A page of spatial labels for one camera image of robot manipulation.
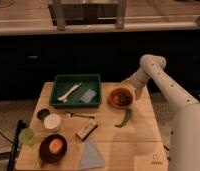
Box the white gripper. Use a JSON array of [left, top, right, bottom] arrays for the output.
[[125, 68, 150, 100]]

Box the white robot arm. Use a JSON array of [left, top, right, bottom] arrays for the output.
[[125, 54, 200, 171]]

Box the red bowl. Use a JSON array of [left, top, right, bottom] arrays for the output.
[[108, 88, 133, 109]]

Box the green chili pepper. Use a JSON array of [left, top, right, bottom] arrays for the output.
[[115, 108, 132, 128]]

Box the wooden board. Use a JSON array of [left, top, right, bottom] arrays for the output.
[[16, 83, 168, 171]]

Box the green plastic tray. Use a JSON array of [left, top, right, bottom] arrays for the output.
[[49, 74, 101, 109]]

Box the small dark knife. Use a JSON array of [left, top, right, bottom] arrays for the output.
[[65, 112, 95, 119]]

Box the white plastic fork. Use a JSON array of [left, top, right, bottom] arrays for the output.
[[57, 82, 82, 101]]

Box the grey blue cloth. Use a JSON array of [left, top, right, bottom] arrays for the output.
[[78, 139, 105, 171]]

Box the white round container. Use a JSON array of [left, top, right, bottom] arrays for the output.
[[44, 114, 61, 132]]

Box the orange fruit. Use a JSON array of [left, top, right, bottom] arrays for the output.
[[49, 139, 63, 154]]

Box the dark round lid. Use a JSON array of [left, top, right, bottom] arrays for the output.
[[37, 108, 50, 121]]

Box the chair on upper ledge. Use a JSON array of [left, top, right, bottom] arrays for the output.
[[47, 0, 127, 30]]

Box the dark brown plate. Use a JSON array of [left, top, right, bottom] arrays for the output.
[[39, 134, 67, 163]]

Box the black pole at left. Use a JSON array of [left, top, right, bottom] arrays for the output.
[[7, 120, 26, 171]]

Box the green cup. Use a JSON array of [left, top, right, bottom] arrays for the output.
[[19, 128, 36, 145]]

